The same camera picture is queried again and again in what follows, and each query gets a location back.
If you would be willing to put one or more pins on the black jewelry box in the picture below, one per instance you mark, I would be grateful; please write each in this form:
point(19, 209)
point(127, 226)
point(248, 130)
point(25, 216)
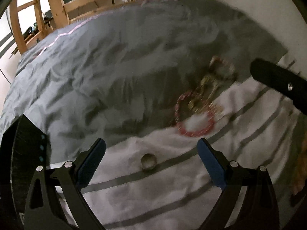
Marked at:
point(24, 147)

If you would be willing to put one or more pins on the grey striped duvet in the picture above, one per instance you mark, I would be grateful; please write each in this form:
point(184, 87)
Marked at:
point(151, 79)

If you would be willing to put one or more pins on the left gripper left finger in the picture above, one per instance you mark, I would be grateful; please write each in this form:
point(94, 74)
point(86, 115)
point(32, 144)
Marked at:
point(43, 209)

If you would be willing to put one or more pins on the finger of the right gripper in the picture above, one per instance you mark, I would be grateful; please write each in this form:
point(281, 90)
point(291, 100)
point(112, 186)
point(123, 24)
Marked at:
point(282, 80)

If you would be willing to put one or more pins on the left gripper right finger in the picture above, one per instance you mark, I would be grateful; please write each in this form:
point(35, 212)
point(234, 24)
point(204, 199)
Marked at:
point(259, 209)

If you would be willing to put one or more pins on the person's right hand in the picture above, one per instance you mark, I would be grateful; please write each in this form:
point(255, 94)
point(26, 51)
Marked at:
point(300, 173)

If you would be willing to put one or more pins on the wooden ladder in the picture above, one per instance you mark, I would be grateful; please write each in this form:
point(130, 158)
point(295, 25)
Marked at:
point(28, 22)

